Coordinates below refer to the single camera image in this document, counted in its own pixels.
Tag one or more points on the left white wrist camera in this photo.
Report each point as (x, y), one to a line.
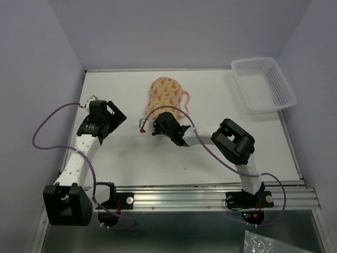
(90, 99)

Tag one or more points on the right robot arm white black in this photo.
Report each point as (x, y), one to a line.
(234, 143)

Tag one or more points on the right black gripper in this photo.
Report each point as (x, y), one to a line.
(155, 132)

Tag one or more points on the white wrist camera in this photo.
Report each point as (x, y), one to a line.
(146, 126)
(90, 99)

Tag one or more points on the aluminium mounting rail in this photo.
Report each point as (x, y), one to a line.
(206, 198)

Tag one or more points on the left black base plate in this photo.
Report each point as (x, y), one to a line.
(108, 196)

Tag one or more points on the clear plastic bag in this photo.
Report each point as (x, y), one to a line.
(258, 244)

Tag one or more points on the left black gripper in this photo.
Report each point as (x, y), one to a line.
(118, 118)

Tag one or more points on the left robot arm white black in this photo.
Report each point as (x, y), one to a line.
(66, 202)

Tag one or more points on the floral mesh laundry bag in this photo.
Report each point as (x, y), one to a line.
(166, 95)

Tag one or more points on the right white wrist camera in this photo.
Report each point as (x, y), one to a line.
(146, 126)

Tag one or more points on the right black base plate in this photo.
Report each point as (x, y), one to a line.
(240, 200)

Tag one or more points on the white plastic basket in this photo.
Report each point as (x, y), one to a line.
(262, 85)

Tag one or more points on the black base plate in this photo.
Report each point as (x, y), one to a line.
(240, 200)
(108, 196)

